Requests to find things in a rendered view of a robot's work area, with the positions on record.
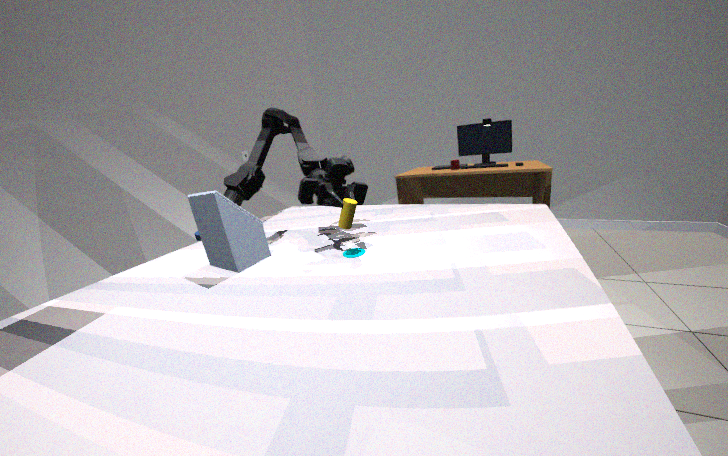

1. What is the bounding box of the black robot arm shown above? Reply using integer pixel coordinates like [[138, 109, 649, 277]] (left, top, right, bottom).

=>
[[223, 108, 354, 206]]

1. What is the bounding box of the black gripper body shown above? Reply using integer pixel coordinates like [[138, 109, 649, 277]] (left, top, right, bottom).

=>
[[298, 174, 368, 205]]

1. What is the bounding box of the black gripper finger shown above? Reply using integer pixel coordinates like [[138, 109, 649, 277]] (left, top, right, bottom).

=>
[[316, 183, 344, 208], [344, 184, 357, 200]]

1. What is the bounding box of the yellow cylinder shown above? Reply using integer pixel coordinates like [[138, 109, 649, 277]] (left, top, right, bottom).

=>
[[338, 198, 357, 229]]

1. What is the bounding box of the cyan circle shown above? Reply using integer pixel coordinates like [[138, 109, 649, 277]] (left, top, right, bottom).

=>
[[343, 248, 365, 258]]

